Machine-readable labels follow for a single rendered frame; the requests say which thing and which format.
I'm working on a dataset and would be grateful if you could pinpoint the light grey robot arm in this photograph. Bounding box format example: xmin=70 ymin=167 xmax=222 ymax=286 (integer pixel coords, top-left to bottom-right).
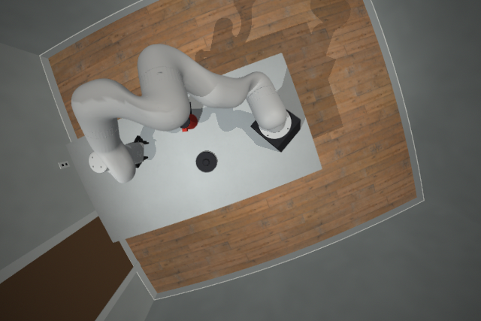
xmin=71 ymin=44 xmax=292 ymax=183

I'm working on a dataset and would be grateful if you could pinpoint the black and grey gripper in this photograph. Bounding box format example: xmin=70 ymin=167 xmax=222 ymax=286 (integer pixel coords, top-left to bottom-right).
xmin=125 ymin=135 xmax=149 ymax=168

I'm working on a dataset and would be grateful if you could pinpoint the black round disk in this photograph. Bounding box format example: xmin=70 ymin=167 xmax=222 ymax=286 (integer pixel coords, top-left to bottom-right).
xmin=195 ymin=151 xmax=217 ymax=173

